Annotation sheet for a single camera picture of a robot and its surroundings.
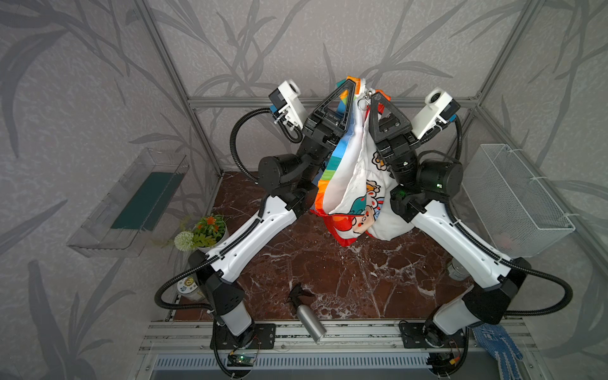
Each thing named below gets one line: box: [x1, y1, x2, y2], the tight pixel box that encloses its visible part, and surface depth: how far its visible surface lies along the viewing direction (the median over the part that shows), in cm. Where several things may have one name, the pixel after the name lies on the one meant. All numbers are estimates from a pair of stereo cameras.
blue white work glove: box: [471, 324, 524, 380], surface depth 72 cm
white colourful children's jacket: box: [311, 77, 414, 247], surface depth 50 cm
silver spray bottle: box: [287, 282, 327, 344], surface depth 79 cm
